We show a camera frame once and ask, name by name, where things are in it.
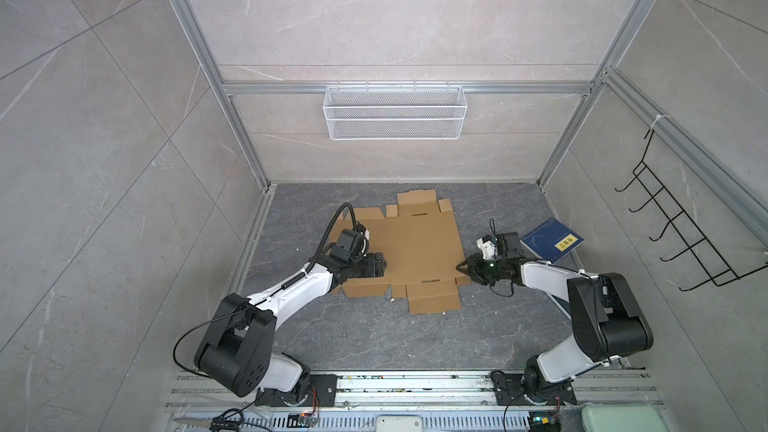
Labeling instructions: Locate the brown cardboard box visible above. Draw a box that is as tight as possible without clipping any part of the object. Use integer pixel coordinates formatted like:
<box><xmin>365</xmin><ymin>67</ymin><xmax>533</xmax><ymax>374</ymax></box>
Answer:
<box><xmin>341</xmin><ymin>189</ymin><xmax>470</xmax><ymax>315</ymax></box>

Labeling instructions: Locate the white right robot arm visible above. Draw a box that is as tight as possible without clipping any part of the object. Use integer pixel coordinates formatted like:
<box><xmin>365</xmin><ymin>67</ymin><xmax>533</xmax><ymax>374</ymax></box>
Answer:
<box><xmin>456</xmin><ymin>233</ymin><xmax>654</xmax><ymax>396</ymax></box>

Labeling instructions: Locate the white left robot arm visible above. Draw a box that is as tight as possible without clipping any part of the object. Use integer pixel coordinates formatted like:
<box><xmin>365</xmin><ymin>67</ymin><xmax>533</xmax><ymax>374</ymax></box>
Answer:
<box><xmin>193</xmin><ymin>224</ymin><xmax>386</xmax><ymax>404</ymax></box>

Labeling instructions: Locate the green box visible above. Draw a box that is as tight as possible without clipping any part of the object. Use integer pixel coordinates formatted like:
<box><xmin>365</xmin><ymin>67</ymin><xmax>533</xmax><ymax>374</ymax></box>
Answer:
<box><xmin>581</xmin><ymin>404</ymin><xmax>668</xmax><ymax>432</ymax></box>

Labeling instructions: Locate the blue book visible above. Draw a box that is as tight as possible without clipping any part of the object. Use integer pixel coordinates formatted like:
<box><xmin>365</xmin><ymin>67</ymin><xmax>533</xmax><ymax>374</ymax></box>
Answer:
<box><xmin>521</xmin><ymin>218</ymin><xmax>584</xmax><ymax>263</ymax></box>

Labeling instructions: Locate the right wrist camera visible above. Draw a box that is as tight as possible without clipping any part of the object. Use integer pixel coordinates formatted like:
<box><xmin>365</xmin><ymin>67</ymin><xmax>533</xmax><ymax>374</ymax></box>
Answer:
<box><xmin>477</xmin><ymin>235</ymin><xmax>498</xmax><ymax>261</ymax></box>

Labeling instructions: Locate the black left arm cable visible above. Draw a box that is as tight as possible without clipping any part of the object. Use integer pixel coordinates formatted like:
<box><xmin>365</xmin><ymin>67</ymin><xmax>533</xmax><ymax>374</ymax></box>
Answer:
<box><xmin>305</xmin><ymin>202</ymin><xmax>358</xmax><ymax>271</ymax></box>

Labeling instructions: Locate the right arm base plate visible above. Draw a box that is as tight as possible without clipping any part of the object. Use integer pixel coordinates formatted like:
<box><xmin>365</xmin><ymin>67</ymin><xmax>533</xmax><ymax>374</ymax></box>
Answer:
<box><xmin>489</xmin><ymin>370</ymin><xmax>578</xmax><ymax>406</ymax></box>

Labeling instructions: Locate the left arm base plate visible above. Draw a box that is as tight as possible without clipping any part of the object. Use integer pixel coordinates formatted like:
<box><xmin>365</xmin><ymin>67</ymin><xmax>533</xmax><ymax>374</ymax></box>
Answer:
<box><xmin>256</xmin><ymin>373</ymin><xmax>338</xmax><ymax>407</ymax></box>

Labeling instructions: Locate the white wire mesh basket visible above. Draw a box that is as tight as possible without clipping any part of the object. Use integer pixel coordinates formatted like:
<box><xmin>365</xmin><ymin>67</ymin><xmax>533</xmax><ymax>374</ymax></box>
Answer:
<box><xmin>323</xmin><ymin>85</ymin><xmax>468</xmax><ymax>141</ymax></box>

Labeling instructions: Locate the black wire hook rack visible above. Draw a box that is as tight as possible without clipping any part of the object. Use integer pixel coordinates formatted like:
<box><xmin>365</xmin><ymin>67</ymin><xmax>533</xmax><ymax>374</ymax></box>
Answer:
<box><xmin>614</xmin><ymin>129</ymin><xmax>767</xmax><ymax>292</ymax></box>

